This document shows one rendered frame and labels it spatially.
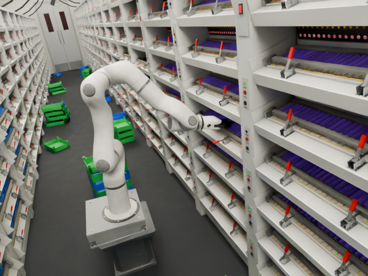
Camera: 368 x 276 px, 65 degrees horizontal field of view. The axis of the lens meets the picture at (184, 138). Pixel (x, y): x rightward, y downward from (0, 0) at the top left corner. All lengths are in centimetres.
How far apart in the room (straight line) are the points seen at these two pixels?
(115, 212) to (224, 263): 71
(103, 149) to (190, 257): 89
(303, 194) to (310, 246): 21
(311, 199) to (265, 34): 59
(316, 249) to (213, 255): 86
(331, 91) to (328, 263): 60
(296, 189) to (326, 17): 58
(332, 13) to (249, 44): 35
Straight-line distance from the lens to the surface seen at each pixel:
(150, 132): 327
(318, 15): 85
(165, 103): 134
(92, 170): 236
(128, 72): 134
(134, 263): 189
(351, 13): 79
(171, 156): 265
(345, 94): 82
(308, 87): 89
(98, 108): 141
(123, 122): 380
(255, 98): 113
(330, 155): 93
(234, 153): 137
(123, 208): 171
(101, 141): 148
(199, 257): 192
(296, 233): 124
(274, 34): 114
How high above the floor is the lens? 139
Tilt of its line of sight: 24 degrees down
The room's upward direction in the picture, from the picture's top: 8 degrees counter-clockwise
